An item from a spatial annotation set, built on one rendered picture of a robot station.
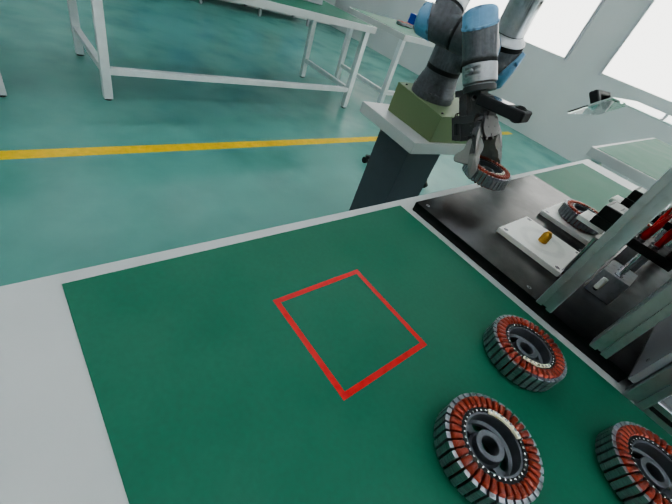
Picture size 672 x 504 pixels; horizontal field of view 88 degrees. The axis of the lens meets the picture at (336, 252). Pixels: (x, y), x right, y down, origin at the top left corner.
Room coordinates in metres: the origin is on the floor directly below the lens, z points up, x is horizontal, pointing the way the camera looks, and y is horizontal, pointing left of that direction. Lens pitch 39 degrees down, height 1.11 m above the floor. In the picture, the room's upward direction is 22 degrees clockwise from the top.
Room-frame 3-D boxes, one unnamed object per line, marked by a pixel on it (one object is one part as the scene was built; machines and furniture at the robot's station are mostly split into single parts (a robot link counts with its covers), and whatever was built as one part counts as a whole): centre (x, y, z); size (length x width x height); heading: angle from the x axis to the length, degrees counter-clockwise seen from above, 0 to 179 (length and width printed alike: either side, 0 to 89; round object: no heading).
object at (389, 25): (5.01, -0.08, 0.37); 1.90 x 0.90 x 0.75; 142
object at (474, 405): (0.21, -0.23, 0.77); 0.11 x 0.11 x 0.04
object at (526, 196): (0.81, -0.51, 0.76); 0.64 x 0.47 x 0.02; 142
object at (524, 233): (0.72, -0.42, 0.78); 0.15 x 0.15 x 0.01; 52
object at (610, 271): (0.63, -0.53, 0.80); 0.07 x 0.05 x 0.06; 142
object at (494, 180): (0.85, -0.27, 0.84); 0.11 x 0.11 x 0.04
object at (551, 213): (0.91, -0.57, 0.78); 0.15 x 0.15 x 0.01; 52
